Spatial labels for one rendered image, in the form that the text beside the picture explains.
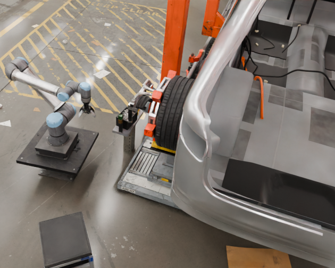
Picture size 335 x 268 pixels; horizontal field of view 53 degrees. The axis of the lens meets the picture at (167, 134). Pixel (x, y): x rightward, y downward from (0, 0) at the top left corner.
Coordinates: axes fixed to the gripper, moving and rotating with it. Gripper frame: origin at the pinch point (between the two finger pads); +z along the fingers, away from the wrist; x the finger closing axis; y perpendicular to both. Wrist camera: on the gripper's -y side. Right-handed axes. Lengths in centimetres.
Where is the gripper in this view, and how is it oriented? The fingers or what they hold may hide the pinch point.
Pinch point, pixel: (87, 117)
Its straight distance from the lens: 330.3
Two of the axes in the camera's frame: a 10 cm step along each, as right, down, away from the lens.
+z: -1.0, 7.9, 6.1
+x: 9.8, -0.1, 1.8
